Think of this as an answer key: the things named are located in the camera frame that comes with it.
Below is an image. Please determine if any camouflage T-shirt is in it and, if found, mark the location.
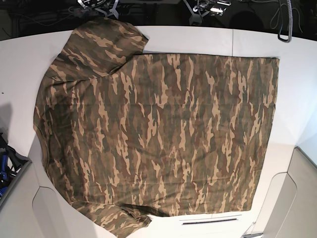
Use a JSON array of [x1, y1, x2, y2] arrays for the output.
[[34, 18, 279, 238]]

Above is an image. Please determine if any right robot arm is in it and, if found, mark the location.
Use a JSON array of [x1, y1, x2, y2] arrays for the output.
[[77, 0, 119, 19]]

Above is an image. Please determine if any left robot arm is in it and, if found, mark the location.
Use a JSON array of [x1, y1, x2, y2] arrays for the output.
[[183, 0, 232, 26]]

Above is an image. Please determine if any blue and black equipment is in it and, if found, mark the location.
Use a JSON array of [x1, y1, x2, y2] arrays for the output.
[[0, 131, 32, 199]]

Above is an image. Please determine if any grey corrugated hose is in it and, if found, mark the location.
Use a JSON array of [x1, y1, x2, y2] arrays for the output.
[[277, 0, 294, 43]]

